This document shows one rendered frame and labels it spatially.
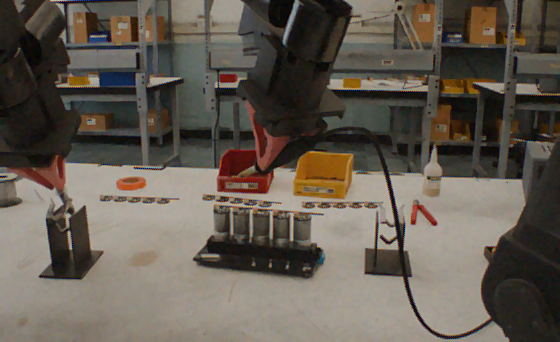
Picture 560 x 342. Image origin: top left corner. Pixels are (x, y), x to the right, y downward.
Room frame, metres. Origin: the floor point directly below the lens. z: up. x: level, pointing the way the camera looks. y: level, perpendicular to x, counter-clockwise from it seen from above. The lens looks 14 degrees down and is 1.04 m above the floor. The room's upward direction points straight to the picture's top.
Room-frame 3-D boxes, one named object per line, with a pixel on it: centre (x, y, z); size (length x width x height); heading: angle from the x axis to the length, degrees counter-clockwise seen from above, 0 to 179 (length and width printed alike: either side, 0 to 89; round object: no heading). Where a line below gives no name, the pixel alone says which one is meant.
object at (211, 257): (0.61, 0.02, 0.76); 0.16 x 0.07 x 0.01; 76
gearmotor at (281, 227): (0.62, -0.01, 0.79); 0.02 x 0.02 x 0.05
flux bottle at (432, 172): (0.90, -0.30, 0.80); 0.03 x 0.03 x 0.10
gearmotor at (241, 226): (0.64, 0.04, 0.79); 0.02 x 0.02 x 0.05
